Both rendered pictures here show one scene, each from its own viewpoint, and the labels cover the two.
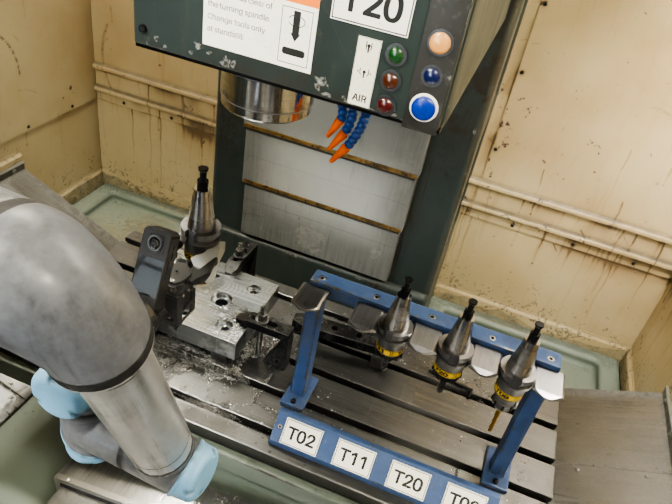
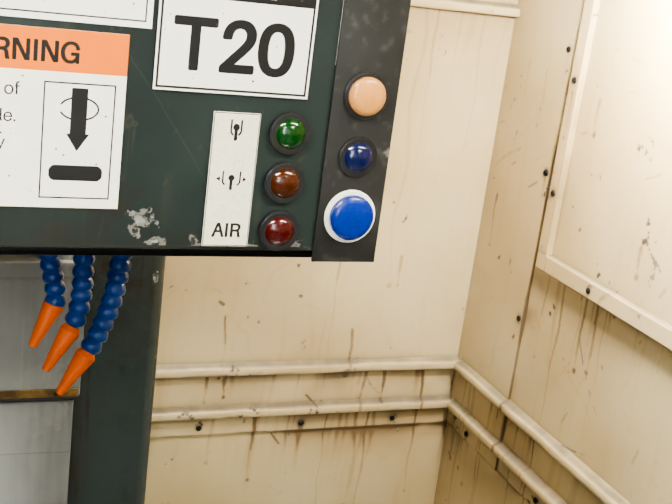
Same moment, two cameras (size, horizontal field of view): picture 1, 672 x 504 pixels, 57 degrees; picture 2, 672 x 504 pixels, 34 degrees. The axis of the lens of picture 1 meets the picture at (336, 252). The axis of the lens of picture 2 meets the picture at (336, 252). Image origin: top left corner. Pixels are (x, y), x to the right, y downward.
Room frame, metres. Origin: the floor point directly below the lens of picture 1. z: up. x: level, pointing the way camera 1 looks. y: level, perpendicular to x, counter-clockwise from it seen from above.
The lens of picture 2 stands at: (0.17, 0.35, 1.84)
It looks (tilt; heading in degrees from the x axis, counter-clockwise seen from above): 16 degrees down; 323
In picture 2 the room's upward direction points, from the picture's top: 8 degrees clockwise
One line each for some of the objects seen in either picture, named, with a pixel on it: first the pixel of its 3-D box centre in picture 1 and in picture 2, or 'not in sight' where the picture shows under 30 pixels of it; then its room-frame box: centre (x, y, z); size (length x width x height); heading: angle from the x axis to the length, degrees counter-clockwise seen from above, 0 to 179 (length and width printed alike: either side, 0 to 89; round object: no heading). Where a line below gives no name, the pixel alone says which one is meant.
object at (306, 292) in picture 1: (308, 298); not in sight; (0.86, 0.03, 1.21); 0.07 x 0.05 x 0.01; 167
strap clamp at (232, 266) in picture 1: (239, 265); not in sight; (1.22, 0.23, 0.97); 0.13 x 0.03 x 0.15; 167
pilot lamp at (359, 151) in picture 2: (431, 76); (358, 157); (0.73, -0.07, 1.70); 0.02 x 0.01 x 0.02; 77
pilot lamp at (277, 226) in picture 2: (385, 105); (279, 231); (0.74, -0.02, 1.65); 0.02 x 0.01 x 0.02; 77
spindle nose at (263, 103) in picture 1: (269, 71); not in sight; (1.00, 0.17, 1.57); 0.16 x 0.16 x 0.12
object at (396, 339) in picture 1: (394, 329); not in sight; (0.83, -0.13, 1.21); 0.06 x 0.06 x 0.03
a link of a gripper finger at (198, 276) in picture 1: (193, 271); not in sight; (0.72, 0.20, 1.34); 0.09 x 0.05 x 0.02; 153
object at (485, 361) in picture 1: (485, 362); not in sight; (0.79, -0.29, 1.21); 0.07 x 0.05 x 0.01; 167
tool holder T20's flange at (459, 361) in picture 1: (454, 350); not in sight; (0.80, -0.24, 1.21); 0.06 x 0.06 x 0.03
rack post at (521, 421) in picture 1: (519, 423); not in sight; (0.82, -0.41, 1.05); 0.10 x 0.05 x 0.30; 167
